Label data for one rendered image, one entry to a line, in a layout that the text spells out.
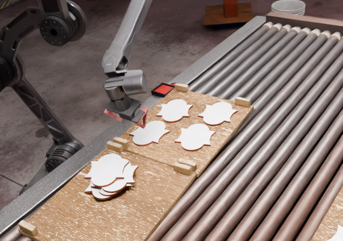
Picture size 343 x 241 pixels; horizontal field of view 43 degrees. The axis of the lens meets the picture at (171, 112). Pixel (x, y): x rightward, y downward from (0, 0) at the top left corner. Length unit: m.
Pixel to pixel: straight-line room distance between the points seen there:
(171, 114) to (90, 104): 2.09
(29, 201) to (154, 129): 0.48
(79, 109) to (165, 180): 2.34
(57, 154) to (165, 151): 1.11
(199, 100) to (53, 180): 0.61
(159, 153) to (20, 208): 0.46
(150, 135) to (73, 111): 2.14
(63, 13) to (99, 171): 0.86
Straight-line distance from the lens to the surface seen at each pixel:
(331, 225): 1.20
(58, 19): 1.96
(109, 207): 1.28
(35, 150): 3.28
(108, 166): 1.35
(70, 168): 1.49
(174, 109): 1.61
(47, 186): 1.46
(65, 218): 1.30
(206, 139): 1.44
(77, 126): 3.39
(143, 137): 1.50
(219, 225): 1.20
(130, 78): 1.29
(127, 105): 1.36
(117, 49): 1.34
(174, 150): 1.43
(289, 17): 2.30
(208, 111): 1.58
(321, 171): 1.37
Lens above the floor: 1.82
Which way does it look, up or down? 33 degrees down
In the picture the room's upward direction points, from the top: 8 degrees counter-clockwise
